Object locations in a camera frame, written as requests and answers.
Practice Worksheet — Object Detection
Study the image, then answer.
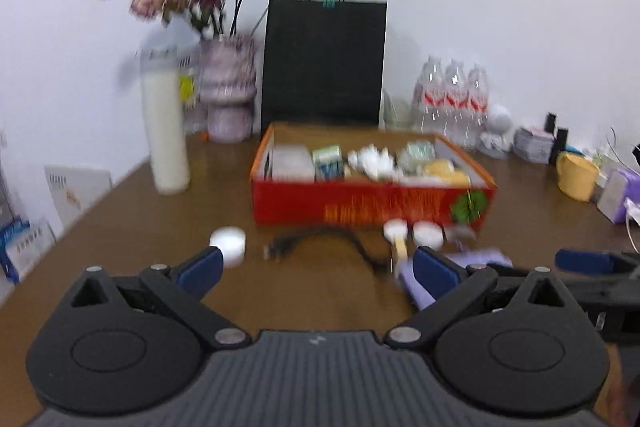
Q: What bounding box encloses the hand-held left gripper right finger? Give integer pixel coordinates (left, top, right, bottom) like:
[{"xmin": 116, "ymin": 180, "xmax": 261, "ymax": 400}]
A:
[{"xmin": 385, "ymin": 246, "xmax": 576, "ymax": 350}]

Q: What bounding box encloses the clear water bottle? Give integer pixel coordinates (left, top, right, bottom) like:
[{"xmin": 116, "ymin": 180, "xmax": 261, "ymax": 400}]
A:
[
  {"xmin": 466, "ymin": 64, "xmax": 490, "ymax": 148},
  {"xmin": 412, "ymin": 56, "xmax": 446, "ymax": 132},
  {"xmin": 444, "ymin": 58, "xmax": 470, "ymax": 138}
]

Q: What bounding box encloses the purple burlap pouch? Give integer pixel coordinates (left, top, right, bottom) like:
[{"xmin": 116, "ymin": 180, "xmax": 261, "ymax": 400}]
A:
[{"xmin": 397, "ymin": 247, "xmax": 513, "ymax": 312}]

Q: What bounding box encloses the cream thermos bottle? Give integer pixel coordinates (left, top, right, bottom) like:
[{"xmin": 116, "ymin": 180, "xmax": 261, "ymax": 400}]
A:
[{"xmin": 120, "ymin": 44, "xmax": 193, "ymax": 195}]

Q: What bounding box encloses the blue carton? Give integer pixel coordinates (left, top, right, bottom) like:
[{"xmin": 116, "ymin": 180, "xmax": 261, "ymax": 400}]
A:
[{"xmin": 0, "ymin": 214, "xmax": 56, "ymax": 284}]

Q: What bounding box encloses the red cardboard box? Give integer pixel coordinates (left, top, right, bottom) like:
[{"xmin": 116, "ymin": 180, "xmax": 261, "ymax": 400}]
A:
[{"xmin": 250, "ymin": 123, "xmax": 497, "ymax": 230}]

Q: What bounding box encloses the clear glass cup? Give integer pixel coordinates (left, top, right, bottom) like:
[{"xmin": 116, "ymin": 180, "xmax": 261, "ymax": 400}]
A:
[{"xmin": 382, "ymin": 92, "xmax": 416, "ymax": 131}]

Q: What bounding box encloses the black paper bag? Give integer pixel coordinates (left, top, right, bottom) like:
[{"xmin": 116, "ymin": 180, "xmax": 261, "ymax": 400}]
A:
[{"xmin": 260, "ymin": 0, "xmax": 388, "ymax": 138}]

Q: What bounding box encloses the translucent cotton swab container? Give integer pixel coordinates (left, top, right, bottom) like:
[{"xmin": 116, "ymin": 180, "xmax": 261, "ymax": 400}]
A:
[{"xmin": 272, "ymin": 146, "xmax": 316, "ymax": 182}]

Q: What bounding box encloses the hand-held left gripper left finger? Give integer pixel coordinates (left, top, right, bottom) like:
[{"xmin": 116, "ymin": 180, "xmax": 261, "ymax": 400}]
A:
[{"xmin": 70, "ymin": 246, "xmax": 251, "ymax": 350}]

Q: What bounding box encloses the pale lilac carton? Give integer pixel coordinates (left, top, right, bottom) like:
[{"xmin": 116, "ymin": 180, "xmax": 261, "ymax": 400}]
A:
[{"xmin": 596, "ymin": 168, "xmax": 640, "ymax": 225}]

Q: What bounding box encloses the white robot figure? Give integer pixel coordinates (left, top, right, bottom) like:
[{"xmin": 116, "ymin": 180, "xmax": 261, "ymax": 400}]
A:
[{"xmin": 479, "ymin": 104, "xmax": 515, "ymax": 159}]

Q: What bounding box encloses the yellow mug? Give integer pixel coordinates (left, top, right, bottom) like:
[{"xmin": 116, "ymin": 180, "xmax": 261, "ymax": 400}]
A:
[{"xmin": 556, "ymin": 151, "xmax": 601, "ymax": 202}]

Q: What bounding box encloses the small beige stick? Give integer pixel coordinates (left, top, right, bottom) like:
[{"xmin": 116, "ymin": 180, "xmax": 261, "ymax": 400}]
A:
[{"xmin": 392, "ymin": 238, "xmax": 409, "ymax": 275}]

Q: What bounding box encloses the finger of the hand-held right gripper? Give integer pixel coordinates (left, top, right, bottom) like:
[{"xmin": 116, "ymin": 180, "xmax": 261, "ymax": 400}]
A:
[
  {"xmin": 487, "ymin": 263, "xmax": 536, "ymax": 280},
  {"xmin": 555, "ymin": 248, "xmax": 640, "ymax": 279}
]

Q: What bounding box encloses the white round lid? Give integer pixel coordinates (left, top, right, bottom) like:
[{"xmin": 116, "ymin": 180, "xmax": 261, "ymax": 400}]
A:
[
  {"xmin": 412, "ymin": 221, "xmax": 446, "ymax": 250},
  {"xmin": 383, "ymin": 219, "xmax": 412, "ymax": 240}
]

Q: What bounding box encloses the clear smiley plastic bag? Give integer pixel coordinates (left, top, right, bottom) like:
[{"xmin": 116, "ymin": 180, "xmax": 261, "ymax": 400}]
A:
[{"xmin": 177, "ymin": 57, "xmax": 206, "ymax": 135}]

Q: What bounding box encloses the yellow plush toy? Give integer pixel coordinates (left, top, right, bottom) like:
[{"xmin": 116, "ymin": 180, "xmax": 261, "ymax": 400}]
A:
[{"xmin": 422, "ymin": 158, "xmax": 473, "ymax": 188}]

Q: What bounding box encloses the black cable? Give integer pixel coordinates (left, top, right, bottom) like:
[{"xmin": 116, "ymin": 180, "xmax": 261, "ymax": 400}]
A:
[{"xmin": 262, "ymin": 227, "xmax": 393, "ymax": 278}]

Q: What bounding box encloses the wooden desktop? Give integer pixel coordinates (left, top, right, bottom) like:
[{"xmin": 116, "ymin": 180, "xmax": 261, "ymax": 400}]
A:
[{"xmin": 0, "ymin": 127, "xmax": 640, "ymax": 427}]

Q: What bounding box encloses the green tissue packet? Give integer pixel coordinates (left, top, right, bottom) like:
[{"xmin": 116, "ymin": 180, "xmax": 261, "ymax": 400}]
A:
[{"xmin": 311, "ymin": 145, "xmax": 346, "ymax": 182}]

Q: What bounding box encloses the white ribbed bottle cap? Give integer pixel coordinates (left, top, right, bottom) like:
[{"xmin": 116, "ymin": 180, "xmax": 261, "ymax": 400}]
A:
[{"xmin": 209, "ymin": 227, "xmax": 247, "ymax": 269}]

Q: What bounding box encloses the plastic wrapper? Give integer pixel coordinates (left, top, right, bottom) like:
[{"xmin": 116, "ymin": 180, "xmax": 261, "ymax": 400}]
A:
[{"xmin": 347, "ymin": 144, "xmax": 396, "ymax": 180}]

